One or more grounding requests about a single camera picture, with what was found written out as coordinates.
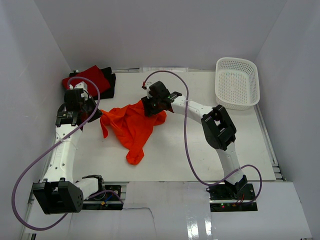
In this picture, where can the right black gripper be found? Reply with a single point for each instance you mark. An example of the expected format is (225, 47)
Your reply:
(148, 110)

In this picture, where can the orange t shirt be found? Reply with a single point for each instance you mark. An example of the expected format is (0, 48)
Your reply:
(131, 127)

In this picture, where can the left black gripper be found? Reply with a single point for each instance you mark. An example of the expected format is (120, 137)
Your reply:
(97, 112)

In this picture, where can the white label strip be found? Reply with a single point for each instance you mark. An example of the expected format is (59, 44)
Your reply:
(171, 69)

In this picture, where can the folded red t shirt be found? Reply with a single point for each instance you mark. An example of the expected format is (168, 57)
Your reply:
(86, 82)

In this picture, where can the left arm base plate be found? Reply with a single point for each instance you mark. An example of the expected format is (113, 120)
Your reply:
(107, 201)

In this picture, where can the white plastic basket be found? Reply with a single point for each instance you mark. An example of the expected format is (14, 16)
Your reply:
(236, 83)

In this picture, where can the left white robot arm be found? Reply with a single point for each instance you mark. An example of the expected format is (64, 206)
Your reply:
(57, 192)

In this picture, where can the folded black t shirt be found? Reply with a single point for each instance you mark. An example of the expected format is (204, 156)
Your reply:
(111, 82)

